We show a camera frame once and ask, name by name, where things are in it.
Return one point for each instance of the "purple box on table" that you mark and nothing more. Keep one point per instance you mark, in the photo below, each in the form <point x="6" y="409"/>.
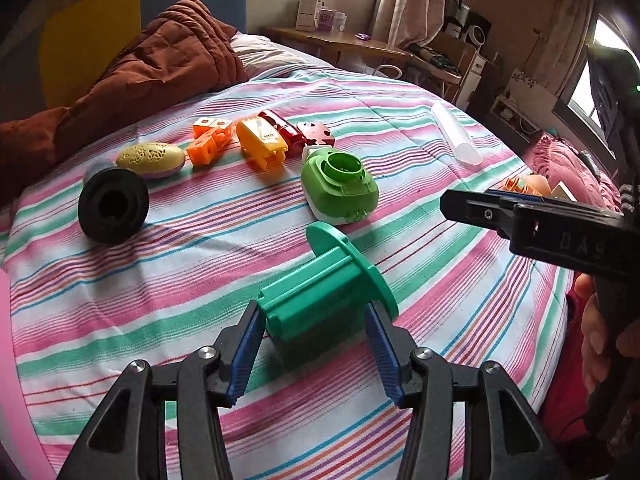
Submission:
<point x="326" y="19"/>

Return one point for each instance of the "translucent white tube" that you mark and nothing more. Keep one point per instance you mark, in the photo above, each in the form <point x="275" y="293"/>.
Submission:
<point x="459" y="141"/>

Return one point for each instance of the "red puzzle-shaped block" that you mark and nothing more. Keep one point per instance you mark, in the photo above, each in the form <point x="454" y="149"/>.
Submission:
<point x="315" y="133"/>

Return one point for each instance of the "brown quilted blanket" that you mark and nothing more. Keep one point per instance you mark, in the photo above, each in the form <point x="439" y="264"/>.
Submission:
<point x="185" y="51"/>

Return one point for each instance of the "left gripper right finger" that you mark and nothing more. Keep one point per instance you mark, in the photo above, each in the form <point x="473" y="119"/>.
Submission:
<point x="503" y="436"/>

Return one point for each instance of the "black cylinder with clear cap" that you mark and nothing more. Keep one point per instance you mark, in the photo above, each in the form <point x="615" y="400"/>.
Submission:
<point x="113" y="203"/>

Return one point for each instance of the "white box on table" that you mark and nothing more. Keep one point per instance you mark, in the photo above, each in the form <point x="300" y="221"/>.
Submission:
<point x="307" y="18"/>

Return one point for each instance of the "yellow plastic clip case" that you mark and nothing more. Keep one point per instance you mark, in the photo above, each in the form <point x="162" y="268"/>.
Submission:
<point x="261" y="142"/>

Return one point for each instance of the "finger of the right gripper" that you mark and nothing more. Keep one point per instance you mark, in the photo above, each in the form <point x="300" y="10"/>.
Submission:
<point x="492" y="210"/>
<point x="578" y="239"/>

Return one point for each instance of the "teal plastic spool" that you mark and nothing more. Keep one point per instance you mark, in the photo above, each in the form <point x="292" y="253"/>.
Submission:
<point x="337" y="283"/>

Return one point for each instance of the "red cylindrical tube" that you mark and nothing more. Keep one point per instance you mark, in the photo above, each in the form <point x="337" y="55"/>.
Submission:
<point x="294" y="139"/>

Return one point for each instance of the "green plug-in device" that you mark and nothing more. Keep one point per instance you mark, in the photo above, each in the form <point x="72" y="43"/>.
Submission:
<point x="337" y="188"/>

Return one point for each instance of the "orange plastic rack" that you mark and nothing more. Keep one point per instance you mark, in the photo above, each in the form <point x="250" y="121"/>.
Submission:
<point x="517" y="185"/>

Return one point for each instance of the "orange cube connector toy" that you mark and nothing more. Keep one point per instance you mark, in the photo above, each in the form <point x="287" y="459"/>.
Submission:
<point x="210" y="136"/>

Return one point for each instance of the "beige curtain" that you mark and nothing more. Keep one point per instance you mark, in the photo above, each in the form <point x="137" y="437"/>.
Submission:
<point x="404" y="22"/>

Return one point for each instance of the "striped pillow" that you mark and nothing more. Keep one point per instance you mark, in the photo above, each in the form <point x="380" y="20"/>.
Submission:
<point x="263" y="58"/>

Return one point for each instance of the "wooden side table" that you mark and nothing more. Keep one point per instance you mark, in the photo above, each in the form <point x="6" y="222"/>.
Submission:
<point x="332" y="45"/>

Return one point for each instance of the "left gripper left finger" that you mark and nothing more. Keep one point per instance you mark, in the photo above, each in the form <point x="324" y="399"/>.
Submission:
<point x="125" y="436"/>

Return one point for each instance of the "yellow perforated egg-shaped case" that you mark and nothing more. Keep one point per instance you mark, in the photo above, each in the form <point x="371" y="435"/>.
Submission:
<point x="152" y="160"/>

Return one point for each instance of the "person's right hand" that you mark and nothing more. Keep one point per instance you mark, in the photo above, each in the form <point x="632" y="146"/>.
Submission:
<point x="595" y="363"/>

